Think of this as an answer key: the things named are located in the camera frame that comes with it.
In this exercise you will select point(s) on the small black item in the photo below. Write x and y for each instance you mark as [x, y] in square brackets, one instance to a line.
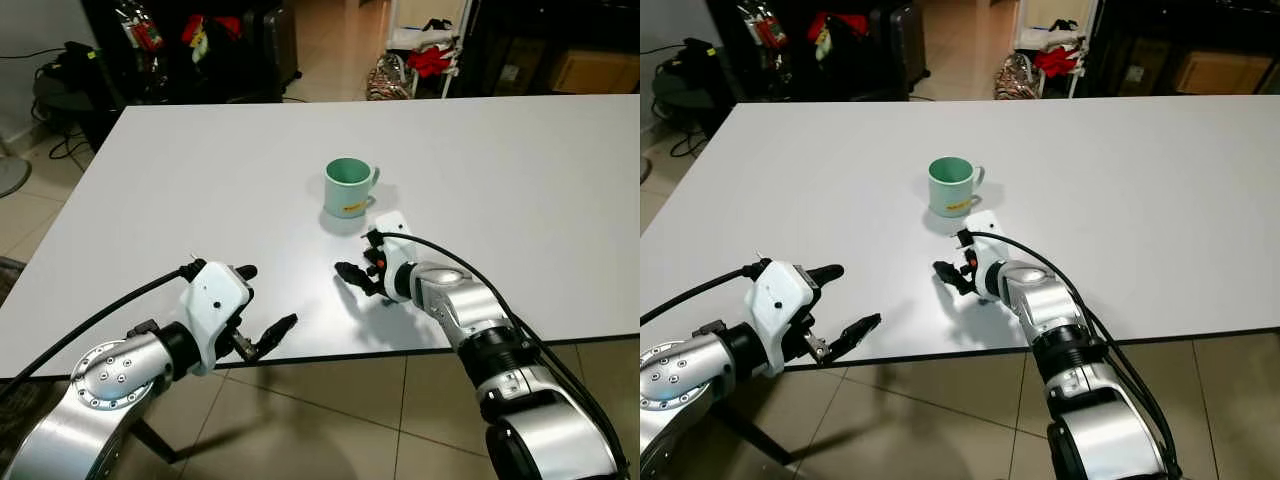
[436, 24]
[1062, 24]

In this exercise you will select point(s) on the round black side table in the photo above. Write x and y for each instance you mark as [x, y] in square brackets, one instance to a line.
[65, 97]
[680, 92]

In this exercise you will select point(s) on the black bag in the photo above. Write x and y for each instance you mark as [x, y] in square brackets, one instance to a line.
[700, 60]
[78, 62]

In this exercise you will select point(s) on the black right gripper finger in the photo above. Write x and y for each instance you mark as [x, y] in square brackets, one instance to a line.
[948, 274]
[352, 274]
[965, 239]
[372, 240]

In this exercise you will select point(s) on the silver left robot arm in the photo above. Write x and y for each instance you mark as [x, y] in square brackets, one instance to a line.
[90, 400]
[680, 390]

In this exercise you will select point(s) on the black metal table leg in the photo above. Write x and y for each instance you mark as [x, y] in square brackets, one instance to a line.
[160, 445]
[760, 440]

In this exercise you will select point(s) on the black floor fan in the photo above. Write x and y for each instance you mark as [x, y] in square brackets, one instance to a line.
[8, 280]

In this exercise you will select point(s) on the green ceramic mug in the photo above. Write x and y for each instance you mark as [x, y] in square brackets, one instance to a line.
[948, 195]
[345, 195]

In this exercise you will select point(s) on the patterned shopping bag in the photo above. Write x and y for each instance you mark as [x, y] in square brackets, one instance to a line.
[1015, 78]
[388, 80]

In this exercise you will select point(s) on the black suitcase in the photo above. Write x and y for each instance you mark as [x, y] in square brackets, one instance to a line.
[900, 50]
[272, 50]

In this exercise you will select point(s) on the clear snack bag red print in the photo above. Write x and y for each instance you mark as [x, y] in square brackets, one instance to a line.
[145, 32]
[768, 30]

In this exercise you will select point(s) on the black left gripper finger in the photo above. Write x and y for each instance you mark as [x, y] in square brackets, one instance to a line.
[246, 272]
[858, 330]
[828, 272]
[278, 330]

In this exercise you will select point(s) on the red garment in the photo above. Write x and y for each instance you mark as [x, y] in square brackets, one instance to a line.
[430, 60]
[1055, 62]

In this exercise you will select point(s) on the grey standing fan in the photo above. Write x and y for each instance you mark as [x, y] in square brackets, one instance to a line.
[644, 170]
[12, 178]

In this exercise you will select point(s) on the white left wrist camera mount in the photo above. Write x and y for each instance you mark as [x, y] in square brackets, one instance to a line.
[212, 300]
[780, 300]

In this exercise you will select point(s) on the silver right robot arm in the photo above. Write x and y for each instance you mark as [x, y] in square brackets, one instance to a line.
[455, 300]
[1040, 295]

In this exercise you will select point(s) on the white rack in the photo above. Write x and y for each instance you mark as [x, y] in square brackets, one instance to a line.
[1040, 35]
[410, 38]

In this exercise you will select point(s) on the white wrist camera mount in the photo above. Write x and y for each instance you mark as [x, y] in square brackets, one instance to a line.
[985, 222]
[393, 222]
[780, 300]
[212, 300]

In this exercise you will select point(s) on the brown cardboard box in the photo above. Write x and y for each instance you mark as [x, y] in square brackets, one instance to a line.
[595, 72]
[1220, 72]

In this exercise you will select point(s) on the red and yellow soft item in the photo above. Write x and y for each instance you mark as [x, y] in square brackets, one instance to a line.
[835, 25]
[215, 25]

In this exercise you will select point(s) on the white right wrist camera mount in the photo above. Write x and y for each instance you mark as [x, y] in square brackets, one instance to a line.
[985, 222]
[393, 222]

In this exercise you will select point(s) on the black cabinet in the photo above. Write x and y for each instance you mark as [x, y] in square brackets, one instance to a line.
[1130, 40]
[500, 40]

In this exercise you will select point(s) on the black shelf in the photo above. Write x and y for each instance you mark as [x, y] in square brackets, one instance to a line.
[170, 75]
[790, 75]

